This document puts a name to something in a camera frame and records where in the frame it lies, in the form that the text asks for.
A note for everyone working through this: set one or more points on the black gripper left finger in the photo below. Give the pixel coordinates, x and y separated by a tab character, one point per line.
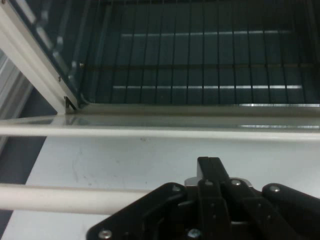
160	215

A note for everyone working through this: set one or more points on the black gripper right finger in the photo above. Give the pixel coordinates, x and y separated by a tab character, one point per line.
275	215

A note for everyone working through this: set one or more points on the cream toaster oven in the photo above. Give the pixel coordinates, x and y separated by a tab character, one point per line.
30	57

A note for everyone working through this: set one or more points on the aluminium rail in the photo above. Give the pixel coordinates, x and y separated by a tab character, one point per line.
11	87

